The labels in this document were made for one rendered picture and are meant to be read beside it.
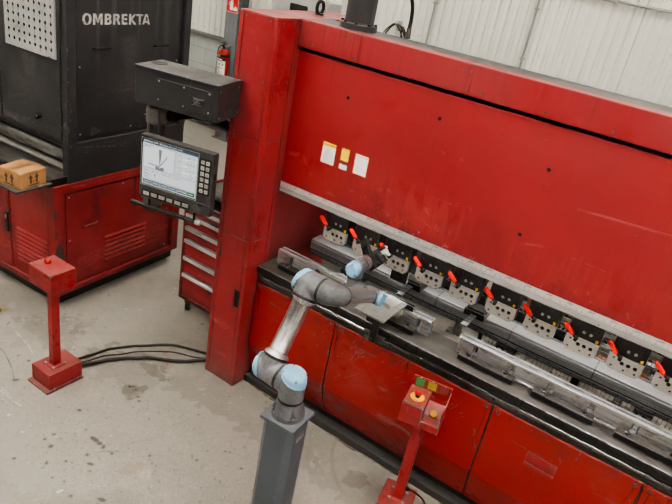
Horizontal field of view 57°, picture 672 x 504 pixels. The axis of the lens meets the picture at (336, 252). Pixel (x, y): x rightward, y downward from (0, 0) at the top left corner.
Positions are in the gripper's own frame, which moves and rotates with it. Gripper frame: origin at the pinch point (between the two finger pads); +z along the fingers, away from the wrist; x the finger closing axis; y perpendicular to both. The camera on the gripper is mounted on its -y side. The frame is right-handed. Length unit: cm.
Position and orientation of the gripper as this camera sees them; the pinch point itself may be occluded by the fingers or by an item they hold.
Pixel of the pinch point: (383, 247)
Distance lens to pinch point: 329.9
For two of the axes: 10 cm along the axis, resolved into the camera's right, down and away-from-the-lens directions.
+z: 5.5, -2.8, 7.9
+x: 6.3, -4.8, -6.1
